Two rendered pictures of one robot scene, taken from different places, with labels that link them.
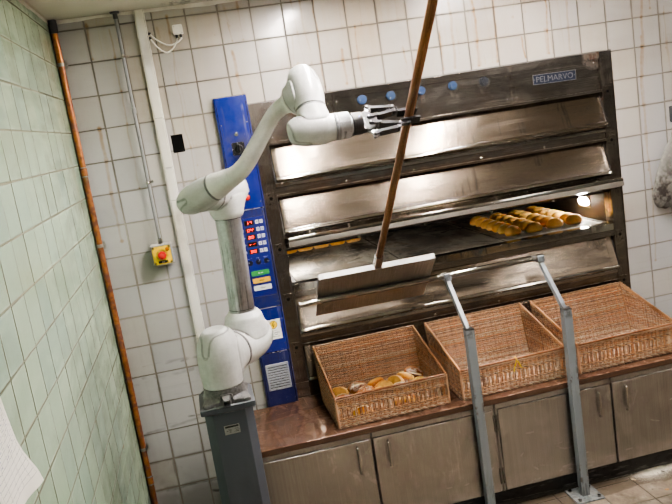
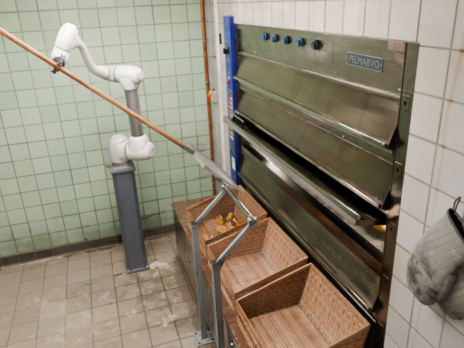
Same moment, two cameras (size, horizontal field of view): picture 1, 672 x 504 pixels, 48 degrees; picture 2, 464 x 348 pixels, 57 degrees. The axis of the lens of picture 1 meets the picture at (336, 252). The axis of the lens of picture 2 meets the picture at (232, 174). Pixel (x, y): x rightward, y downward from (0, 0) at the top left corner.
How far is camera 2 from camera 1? 4.36 m
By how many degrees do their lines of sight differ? 79
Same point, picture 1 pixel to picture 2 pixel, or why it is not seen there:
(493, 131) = (313, 99)
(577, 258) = (350, 266)
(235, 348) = (114, 147)
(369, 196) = (264, 111)
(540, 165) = (340, 153)
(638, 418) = not seen: outside the picture
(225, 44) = not seen: outside the picture
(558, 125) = (351, 120)
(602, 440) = not seen: outside the picture
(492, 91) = (321, 58)
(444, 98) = (296, 52)
